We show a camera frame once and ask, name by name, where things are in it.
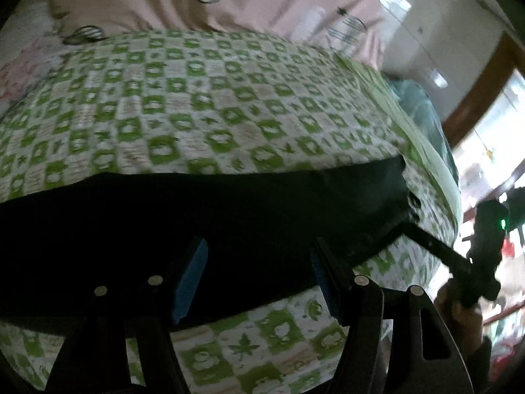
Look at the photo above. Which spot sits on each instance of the person's right hand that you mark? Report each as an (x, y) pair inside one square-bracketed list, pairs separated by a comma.
[(465, 324)]

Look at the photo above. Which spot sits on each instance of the brown wooden door frame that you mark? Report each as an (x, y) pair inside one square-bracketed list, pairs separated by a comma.
[(507, 57)]

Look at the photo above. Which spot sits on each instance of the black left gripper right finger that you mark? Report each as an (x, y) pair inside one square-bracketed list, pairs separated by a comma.
[(397, 341)]

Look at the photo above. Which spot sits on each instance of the pink heart pattern quilt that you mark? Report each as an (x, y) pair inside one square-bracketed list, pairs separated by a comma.
[(347, 27)]

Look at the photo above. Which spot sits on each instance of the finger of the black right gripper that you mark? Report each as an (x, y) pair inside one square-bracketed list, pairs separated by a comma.
[(448, 257)]

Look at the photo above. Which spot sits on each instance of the dark right sleeve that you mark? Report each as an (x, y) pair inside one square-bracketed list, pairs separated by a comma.
[(478, 366)]

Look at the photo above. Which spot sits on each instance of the light blue cloth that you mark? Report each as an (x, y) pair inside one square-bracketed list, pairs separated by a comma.
[(415, 101)]

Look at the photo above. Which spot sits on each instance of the floral ruffled pillow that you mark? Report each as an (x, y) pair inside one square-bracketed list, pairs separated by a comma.
[(31, 48)]

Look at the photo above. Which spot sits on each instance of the green white checkered bedsheet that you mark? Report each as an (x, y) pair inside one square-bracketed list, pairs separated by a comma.
[(211, 103)]

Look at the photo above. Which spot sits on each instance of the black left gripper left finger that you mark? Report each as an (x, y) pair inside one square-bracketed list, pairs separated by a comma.
[(111, 348)]

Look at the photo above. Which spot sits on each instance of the black pants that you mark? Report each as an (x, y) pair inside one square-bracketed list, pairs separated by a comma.
[(138, 243)]

